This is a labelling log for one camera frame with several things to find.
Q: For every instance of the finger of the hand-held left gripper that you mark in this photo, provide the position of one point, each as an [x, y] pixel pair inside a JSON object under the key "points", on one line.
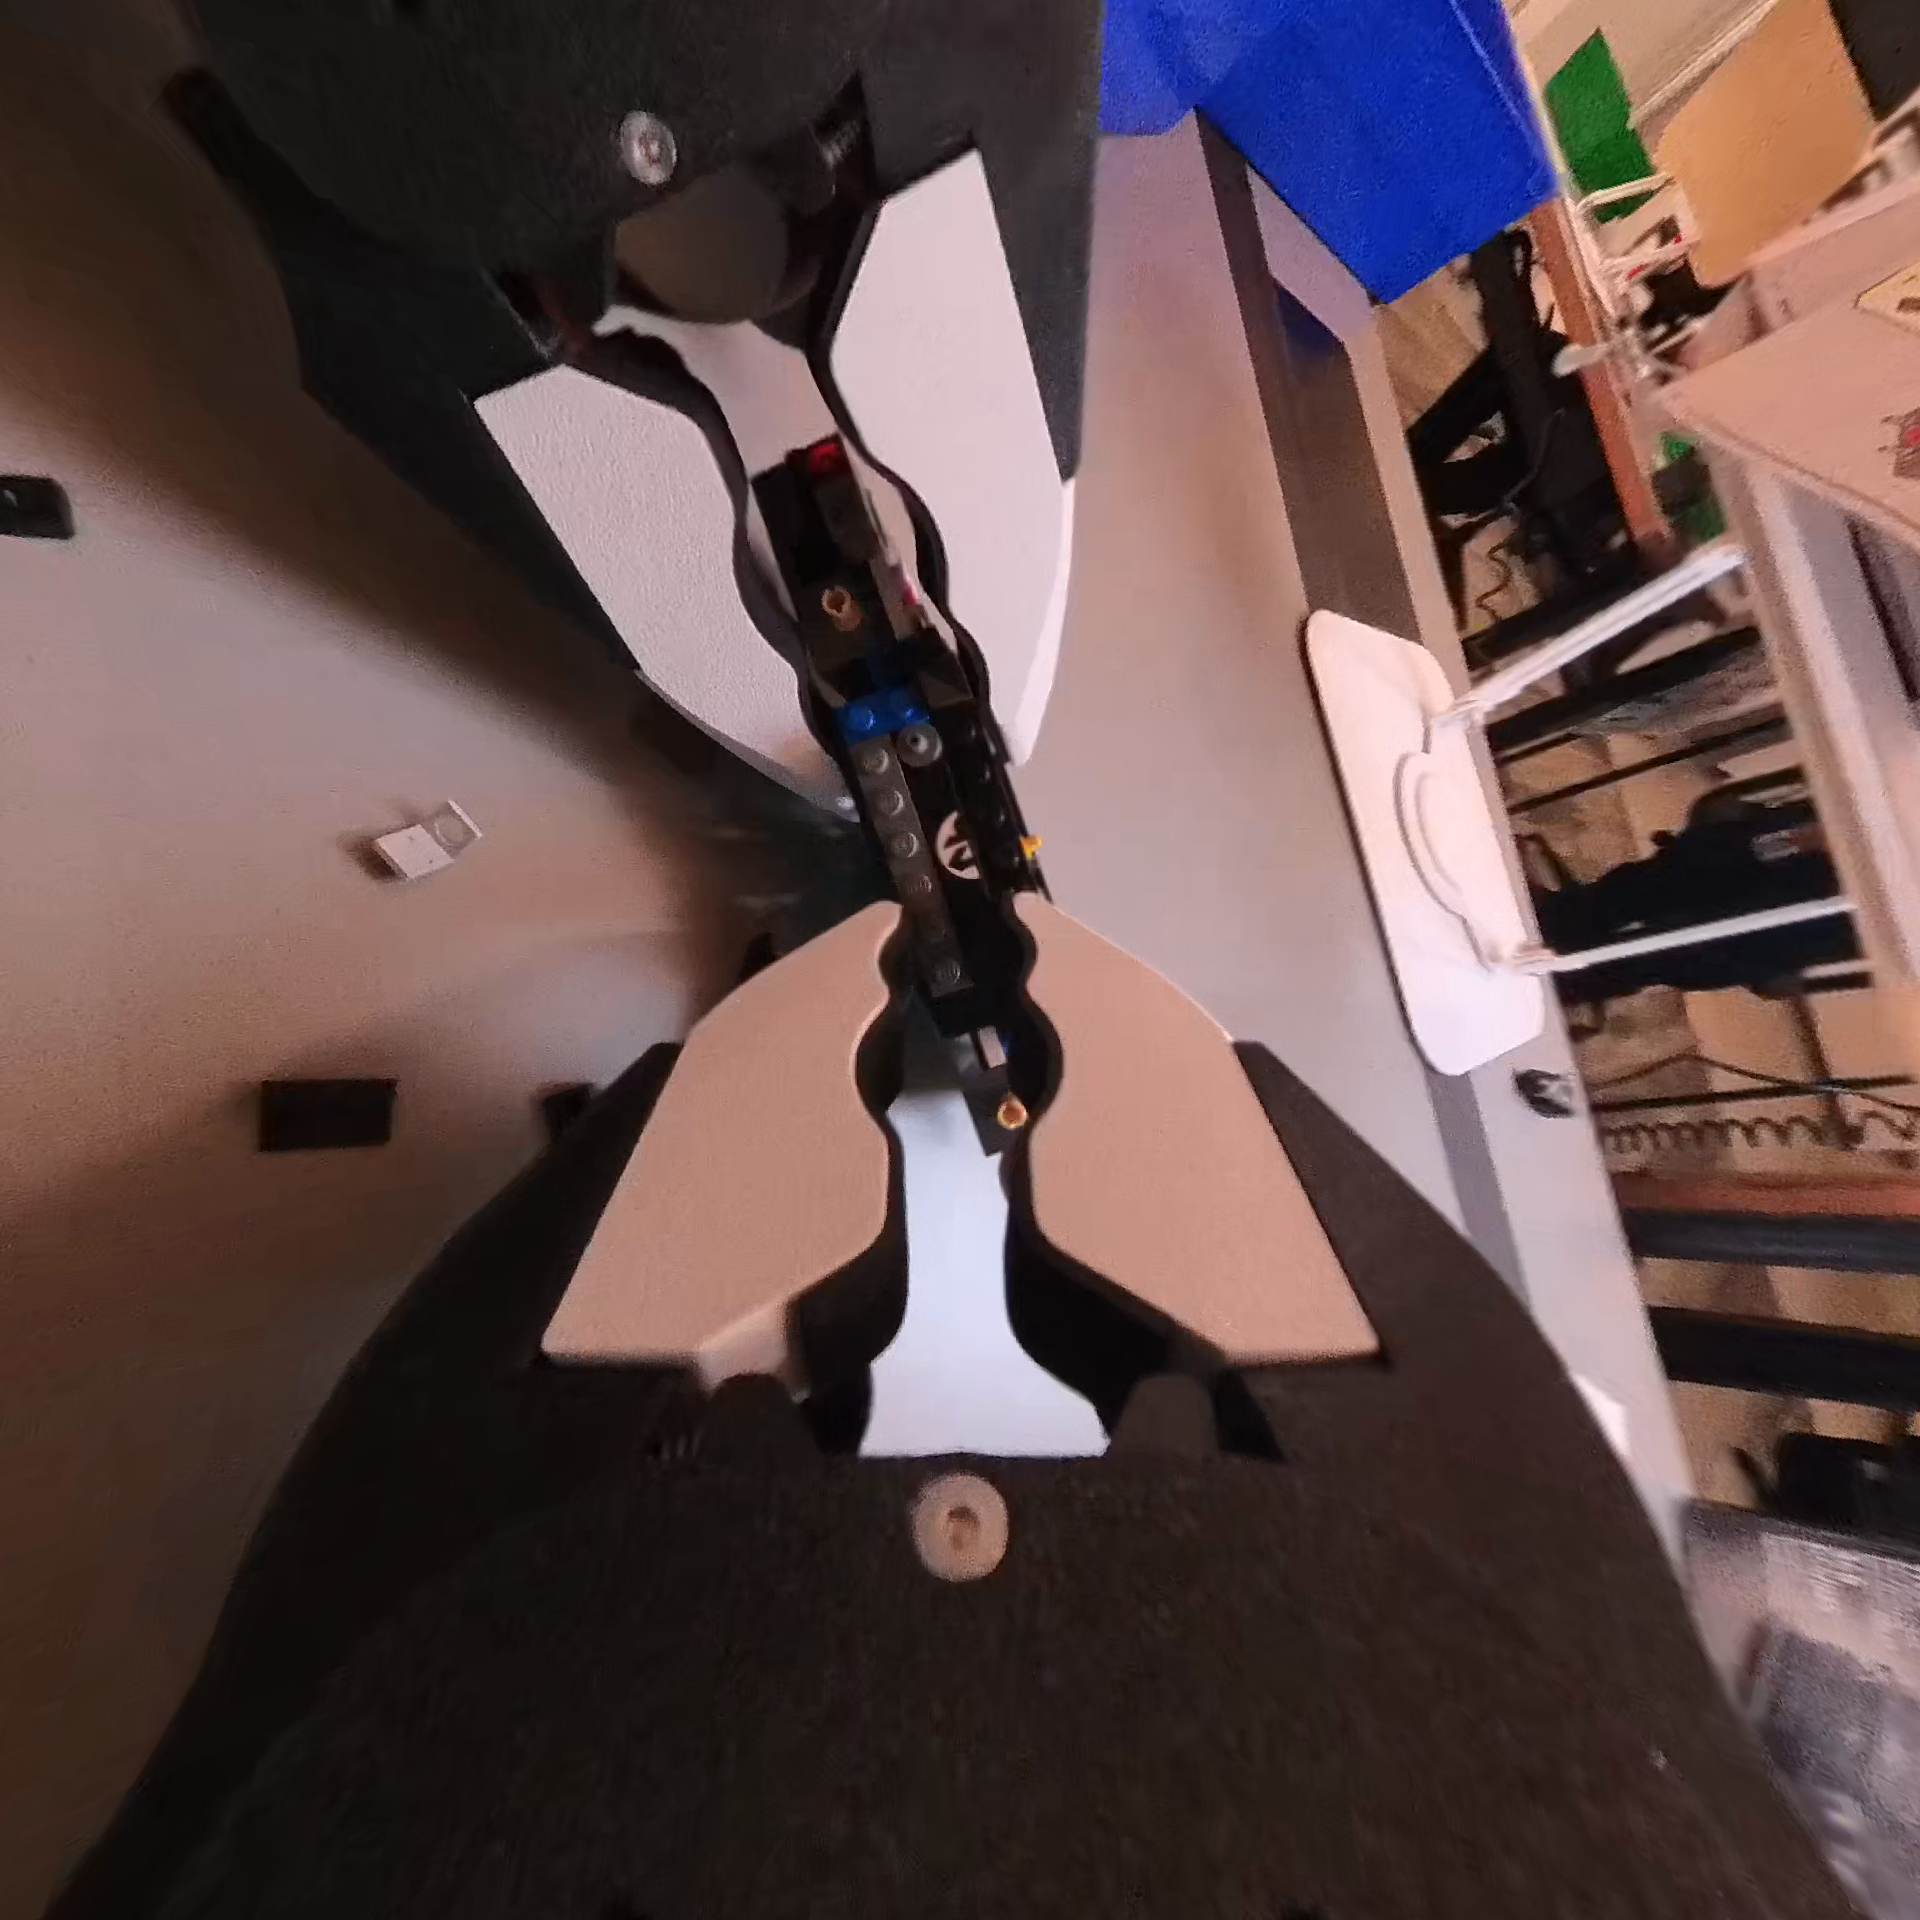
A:
{"points": [[961, 390], [628, 524]]}

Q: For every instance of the lego car model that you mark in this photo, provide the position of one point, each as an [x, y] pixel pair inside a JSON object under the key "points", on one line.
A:
{"points": [[961, 839]]}

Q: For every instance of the lego instruction booklet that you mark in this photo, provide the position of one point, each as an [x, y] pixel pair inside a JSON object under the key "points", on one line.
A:
{"points": [[1800, 390]]}

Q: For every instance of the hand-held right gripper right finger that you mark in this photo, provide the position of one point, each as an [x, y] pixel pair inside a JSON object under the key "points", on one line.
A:
{"points": [[1184, 1185]]}

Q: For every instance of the green plastic bin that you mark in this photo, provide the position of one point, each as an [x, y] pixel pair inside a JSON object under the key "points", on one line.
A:
{"points": [[1588, 107], [1688, 481]]}

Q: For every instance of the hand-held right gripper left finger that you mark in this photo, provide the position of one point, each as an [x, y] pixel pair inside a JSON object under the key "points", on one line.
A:
{"points": [[734, 1185]]}

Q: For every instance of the lego set box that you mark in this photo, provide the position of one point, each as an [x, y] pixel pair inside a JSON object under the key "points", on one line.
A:
{"points": [[1800, 1680]]}

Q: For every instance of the white book stand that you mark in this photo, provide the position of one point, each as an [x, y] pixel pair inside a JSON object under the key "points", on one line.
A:
{"points": [[1440, 839]]}

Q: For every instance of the flat black lego plate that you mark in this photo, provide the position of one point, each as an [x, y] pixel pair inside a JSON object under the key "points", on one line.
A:
{"points": [[29, 507]]}

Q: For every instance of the small grey lego tile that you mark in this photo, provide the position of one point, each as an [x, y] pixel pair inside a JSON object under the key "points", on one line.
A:
{"points": [[428, 845]]}

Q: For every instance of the tiny black lego part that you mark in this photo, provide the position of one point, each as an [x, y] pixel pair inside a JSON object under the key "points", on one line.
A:
{"points": [[1540, 1092]]}

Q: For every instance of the blue plastic bin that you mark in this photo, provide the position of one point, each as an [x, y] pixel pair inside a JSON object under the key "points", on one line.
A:
{"points": [[1348, 135]]}

